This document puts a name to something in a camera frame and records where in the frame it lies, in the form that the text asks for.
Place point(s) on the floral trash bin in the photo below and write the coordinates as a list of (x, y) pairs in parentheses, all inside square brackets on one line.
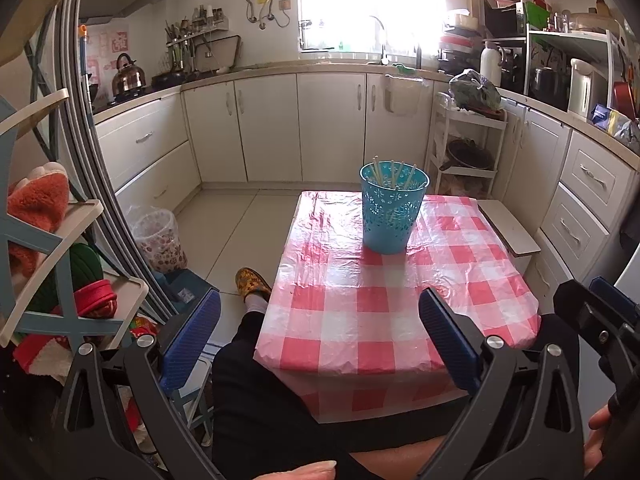
[(160, 247)]

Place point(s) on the bright window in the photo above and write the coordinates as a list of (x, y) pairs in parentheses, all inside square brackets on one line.
[(370, 0)]

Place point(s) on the blue packet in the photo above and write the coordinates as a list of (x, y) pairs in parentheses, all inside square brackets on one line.
[(602, 115)]

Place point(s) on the person's left hand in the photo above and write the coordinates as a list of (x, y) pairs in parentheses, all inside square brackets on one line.
[(310, 472)]

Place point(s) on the black countertop appliance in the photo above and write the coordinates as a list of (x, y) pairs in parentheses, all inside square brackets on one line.
[(512, 67)]

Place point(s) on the pink wall stickers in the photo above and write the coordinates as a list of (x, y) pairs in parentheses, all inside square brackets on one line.
[(107, 52)]

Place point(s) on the green slipper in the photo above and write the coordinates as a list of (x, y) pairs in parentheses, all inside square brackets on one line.
[(85, 265)]

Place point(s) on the black wok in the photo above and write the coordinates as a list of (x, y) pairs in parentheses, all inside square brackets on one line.
[(167, 80)]

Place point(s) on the red pan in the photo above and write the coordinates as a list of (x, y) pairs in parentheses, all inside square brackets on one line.
[(625, 95)]

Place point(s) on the red and white plush slipper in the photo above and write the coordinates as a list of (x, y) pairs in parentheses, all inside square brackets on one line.
[(40, 355)]

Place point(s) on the white hanging bin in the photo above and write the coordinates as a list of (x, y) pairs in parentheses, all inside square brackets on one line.
[(405, 97)]

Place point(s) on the person's right hand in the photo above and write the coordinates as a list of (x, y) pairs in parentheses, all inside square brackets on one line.
[(597, 417)]

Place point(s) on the orange plush slipper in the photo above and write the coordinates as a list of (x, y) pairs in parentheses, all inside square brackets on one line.
[(40, 200)]

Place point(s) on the cream lower kitchen cabinets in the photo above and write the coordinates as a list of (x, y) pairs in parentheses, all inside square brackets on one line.
[(325, 125)]

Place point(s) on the person's leg in black trousers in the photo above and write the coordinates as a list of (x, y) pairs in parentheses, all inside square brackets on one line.
[(260, 410)]

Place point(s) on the black rice cooker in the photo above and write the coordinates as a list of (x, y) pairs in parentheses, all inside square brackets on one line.
[(547, 85)]

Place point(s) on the steel kettle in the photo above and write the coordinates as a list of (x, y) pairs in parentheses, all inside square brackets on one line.
[(127, 80)]

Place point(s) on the wall socket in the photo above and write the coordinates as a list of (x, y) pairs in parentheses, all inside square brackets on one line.
[(284, 4)]

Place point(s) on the grey refrigerator door edge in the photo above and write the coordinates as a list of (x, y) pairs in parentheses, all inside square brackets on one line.
[(95, 160)]

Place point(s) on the white rolling cart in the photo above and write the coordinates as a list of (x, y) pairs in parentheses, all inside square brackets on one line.
[(475, 117)]

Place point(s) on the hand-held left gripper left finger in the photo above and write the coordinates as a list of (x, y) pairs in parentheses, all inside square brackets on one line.
[(192, 340)]

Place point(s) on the white counter shelf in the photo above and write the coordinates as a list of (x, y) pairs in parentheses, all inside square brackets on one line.
[(565, 37)]

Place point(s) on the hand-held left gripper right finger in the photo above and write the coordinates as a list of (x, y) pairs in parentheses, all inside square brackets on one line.
[(445, 335)]

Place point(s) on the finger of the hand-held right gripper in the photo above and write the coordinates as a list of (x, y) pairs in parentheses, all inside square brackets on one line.
[(590, 320), (615, 297)]

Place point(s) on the dark blue box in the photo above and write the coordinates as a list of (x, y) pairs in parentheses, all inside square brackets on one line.
[(187, 285)]

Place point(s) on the dark framed tray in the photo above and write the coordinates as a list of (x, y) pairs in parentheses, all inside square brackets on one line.
[(222, 52)]

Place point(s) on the white plastic container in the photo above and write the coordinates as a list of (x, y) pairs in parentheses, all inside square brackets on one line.
[(462, 20)]

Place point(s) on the teal cut-out plastic basket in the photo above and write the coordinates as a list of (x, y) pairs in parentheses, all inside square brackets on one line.
[(392, 235)]

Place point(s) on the black microwave oven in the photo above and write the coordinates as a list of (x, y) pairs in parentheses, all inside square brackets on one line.
[(502, 20)]

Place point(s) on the white thermos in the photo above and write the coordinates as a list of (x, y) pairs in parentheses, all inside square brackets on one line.
[(490, 67)]

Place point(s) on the green plastic bag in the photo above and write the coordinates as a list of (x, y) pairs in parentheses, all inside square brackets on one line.
[(472, 89)]

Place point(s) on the pink checked plastic tablecloth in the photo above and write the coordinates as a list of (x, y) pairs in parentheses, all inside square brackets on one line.
[(350, 320)]

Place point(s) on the green cutting board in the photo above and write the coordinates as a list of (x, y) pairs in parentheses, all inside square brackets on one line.
[(537, 14)]

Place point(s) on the stacked basins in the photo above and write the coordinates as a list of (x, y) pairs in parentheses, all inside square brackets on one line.
[(460, 42)]

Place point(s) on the wall rack with utensils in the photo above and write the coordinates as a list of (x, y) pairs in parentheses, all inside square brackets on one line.
[(182, 42)]

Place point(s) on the white electric water pot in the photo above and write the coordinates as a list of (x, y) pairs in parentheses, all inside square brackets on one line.
[(582, 90)]

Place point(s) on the yellow patterned slipper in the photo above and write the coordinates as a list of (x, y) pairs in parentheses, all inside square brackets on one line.
[(250, 282)]

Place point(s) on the bunch of wooden chopsticks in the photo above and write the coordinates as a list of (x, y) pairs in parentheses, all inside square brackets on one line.
[(378, 171)]

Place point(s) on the black pot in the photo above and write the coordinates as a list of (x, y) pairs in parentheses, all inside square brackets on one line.
[(467, 155)]

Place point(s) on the blue and cream shoe rack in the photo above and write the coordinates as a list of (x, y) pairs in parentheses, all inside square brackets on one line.
[(25, 35)]

